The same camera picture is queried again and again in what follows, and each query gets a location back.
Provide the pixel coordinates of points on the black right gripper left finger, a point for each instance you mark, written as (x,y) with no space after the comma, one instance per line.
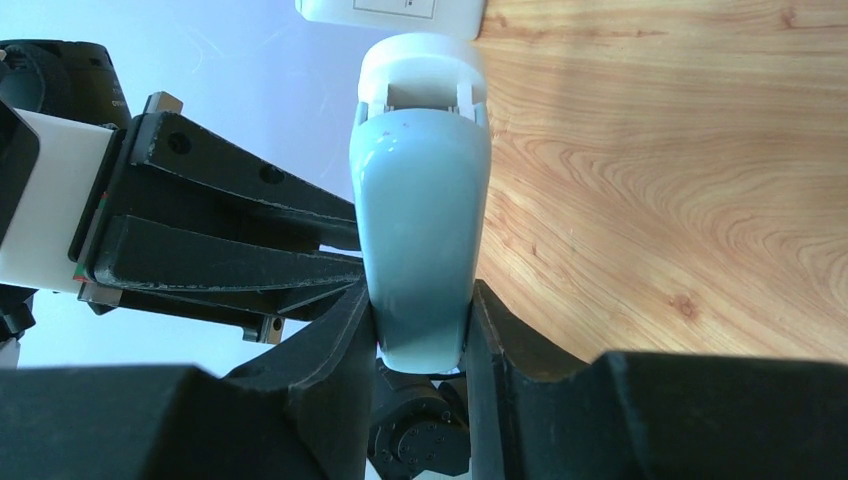
(299,411)

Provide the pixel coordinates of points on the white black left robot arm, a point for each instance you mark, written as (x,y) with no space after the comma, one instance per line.
(151,212)

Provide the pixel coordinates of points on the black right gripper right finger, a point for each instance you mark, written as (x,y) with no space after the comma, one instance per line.
(538,412)

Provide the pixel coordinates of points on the white plastic bottle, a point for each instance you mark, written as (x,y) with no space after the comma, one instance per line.
(456,18)

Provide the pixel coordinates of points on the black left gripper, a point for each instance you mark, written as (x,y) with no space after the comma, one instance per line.
(140,255)

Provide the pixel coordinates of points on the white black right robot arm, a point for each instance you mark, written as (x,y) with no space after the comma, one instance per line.
(417,437)

